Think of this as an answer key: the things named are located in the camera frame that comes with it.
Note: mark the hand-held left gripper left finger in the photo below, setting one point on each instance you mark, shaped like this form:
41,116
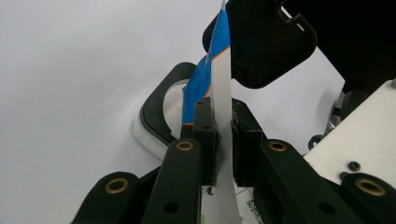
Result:
205,140

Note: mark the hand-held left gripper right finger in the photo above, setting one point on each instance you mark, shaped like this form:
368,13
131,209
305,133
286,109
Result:
246,149

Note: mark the white and blue refill pouch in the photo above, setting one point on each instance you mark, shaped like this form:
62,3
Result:
221,87

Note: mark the clear container with black lid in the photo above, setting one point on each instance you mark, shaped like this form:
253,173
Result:
264,46

